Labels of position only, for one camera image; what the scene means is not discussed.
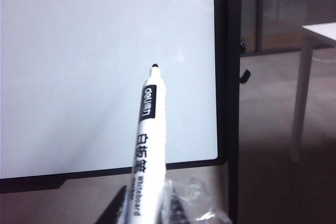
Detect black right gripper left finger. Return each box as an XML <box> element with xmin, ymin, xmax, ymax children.
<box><xmin>93</xmin><ymin>185</ymin><xmax>130</xmax><ymax>224</ymax></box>

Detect glass partition dark frame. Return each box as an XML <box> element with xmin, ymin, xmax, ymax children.
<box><xmin>240</xmin><ymin>0</ymin><xmax>336</xmax><ymax>55</ymax></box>

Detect black stand clamp knob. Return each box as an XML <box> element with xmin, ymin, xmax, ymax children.
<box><xmin>239</xmin><ymin>68</ymin><xmax>252</xmax><ymax>85</ymax></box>

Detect black whiteboard stand post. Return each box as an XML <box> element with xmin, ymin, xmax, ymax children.
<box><xmin>214</xmin><ymin>0</ymin><xmax>244</xmax><ymax>224</ymax></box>

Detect white whiteboard black frame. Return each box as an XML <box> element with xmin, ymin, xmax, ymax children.
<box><xmin>0</xmin><ymin>0</ymin><xmax>228</xmax><ymax>190</ymax></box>

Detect white table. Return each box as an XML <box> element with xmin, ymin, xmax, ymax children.
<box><xmin>290</xmin><ymin>21</ymin><xmax>336</xmax><ymax>164</ymax></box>

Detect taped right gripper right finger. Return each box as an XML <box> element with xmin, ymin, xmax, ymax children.
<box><xmin>156</xmin><ymin>176</ymin><xmax>234</xmax><ymax>224</ymax></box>

